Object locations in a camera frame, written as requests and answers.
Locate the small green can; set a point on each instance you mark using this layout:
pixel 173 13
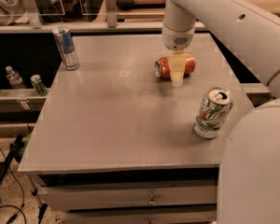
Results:
pixel 38 85

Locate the top grey drawer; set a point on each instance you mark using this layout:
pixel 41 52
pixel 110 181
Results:
pixel 121 195

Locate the grey metal bracket middle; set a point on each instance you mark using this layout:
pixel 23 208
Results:
pixel 111 13

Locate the clear plastic water bottle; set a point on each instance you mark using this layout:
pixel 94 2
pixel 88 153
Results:
pixel 14 78

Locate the blue silver red bull can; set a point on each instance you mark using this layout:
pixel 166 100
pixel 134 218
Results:
pixel 66 47

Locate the grey metal bracket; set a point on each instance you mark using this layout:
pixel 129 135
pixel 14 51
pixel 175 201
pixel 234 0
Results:
pixel 111 13
pixel 33 13

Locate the orange coke can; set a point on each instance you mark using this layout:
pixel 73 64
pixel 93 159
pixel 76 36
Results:
pixel 162 69

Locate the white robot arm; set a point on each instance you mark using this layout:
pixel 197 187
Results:
pixel 248 189

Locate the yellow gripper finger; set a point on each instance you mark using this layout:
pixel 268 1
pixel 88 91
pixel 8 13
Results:
pixel 177 64

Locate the grey drawer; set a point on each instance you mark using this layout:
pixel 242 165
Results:
pixel 121 195
pixel 186 214

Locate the lower grey drawer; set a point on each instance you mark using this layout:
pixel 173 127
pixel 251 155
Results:
pixel 186 214

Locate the black tripod stand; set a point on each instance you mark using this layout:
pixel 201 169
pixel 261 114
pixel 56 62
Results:
pixel 13 154

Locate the white green 7up can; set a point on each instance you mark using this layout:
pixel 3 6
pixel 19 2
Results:
pixel 214 109

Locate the grey metal bracket left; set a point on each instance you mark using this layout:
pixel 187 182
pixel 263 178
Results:
pixel 33 13

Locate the grey cabinet with drawers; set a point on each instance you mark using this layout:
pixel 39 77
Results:
pixel 113 121

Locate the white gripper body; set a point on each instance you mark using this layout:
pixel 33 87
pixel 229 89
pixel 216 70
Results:
pixel 177 39

